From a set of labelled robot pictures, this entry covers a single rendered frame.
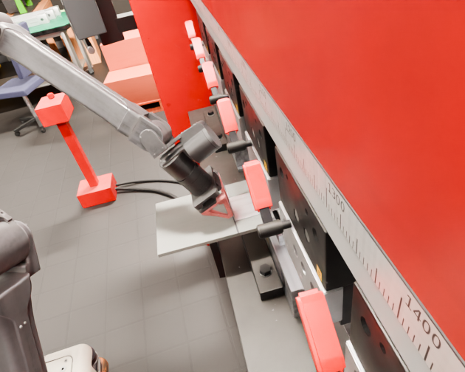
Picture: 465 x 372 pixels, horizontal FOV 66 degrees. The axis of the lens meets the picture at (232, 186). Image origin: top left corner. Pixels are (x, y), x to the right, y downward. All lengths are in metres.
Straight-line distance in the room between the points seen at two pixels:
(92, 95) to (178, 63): 0.85
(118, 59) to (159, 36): 2.59
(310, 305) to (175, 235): 0.57
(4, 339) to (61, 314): 1.78
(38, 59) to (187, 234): 0.46
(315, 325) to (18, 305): 0.32
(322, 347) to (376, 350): 0.04
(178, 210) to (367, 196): 0.72
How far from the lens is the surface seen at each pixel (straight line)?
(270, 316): 0.81
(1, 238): 0.46
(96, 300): 2.20
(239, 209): 0.85
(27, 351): 0.50
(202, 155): 0.72
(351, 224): 0.25
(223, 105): 0.61
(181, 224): 0.86
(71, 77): 0.78
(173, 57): 1.56
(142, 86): 3.81
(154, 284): 2.10
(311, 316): 0.30
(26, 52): 0.83
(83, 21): 1.67
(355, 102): 0.20
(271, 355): 0.77
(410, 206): 0.18
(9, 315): 0.47
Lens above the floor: 1.57
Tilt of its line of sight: 38 degrees down
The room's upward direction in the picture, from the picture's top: 12 degrees counter-clockwise
